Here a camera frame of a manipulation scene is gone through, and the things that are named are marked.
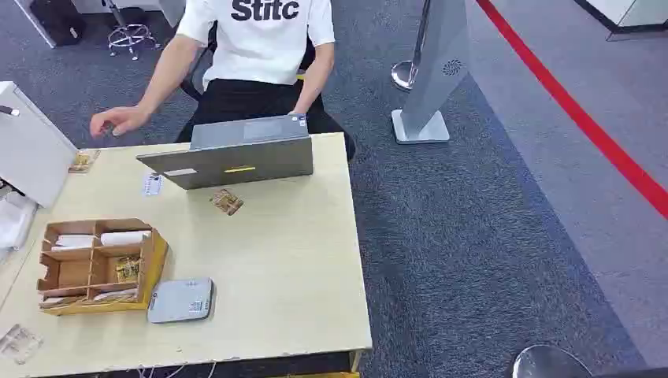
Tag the white counter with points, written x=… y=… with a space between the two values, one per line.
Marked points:
x=626 y=13

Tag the white plastic bag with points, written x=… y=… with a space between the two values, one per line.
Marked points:
x=14 y=219

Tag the chrome office chair base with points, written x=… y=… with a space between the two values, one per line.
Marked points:
x=130 y=35

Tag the clear plastic card holder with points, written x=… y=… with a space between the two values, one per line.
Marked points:
x=20 y=344

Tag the white card stack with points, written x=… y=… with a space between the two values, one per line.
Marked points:
x=124 y=238
x=73 y=241

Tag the white printed card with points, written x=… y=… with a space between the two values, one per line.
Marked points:
x=152 y=184

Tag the wooden card box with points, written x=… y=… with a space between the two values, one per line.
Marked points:
x=151 y=271

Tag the black bag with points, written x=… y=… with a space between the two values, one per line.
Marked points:
x=57 y=21

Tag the chrome stanchion base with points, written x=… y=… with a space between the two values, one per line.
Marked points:
x=548 y=363

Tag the person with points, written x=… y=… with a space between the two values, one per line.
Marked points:
x=259 y=47

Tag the black office chair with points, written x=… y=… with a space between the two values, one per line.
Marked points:
x=201 y=68

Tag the patterned card stack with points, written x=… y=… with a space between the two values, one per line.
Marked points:
x=62 y=301
x=116 y=294

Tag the grey card reader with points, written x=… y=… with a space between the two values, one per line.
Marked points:
x=180 y=301

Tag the person's right hand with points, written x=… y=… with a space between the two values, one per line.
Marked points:
x=120 y=120

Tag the grey laptop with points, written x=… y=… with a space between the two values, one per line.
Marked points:
x=245 y=159

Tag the grey kiosk stand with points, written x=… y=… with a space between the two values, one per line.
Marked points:
x=438 y=68

